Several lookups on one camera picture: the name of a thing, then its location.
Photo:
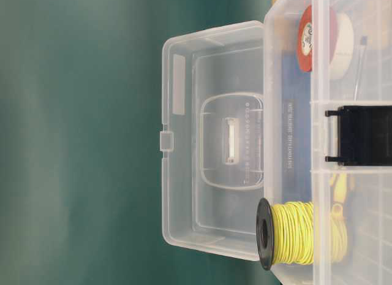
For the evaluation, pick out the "clear plastic toolbox lid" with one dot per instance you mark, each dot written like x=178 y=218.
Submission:
x=212 y=139

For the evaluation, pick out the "clear plastic toolbox body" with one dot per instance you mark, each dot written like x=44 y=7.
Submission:
x=357 y=250

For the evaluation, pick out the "black toolbox latch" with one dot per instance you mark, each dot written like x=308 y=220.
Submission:
x=363 y=135

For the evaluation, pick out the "blue flat package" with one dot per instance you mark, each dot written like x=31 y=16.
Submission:
x=296 y=129

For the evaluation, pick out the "red tape roll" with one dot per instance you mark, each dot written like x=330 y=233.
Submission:
x=305 y=39

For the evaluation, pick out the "white tape roll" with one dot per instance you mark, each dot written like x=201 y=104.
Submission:
x=342 y=44

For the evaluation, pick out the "yellow wire spool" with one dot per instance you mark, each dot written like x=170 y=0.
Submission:
x=285 y=233

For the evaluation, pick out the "yellow handled tool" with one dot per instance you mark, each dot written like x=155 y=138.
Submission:
x=343 y=187

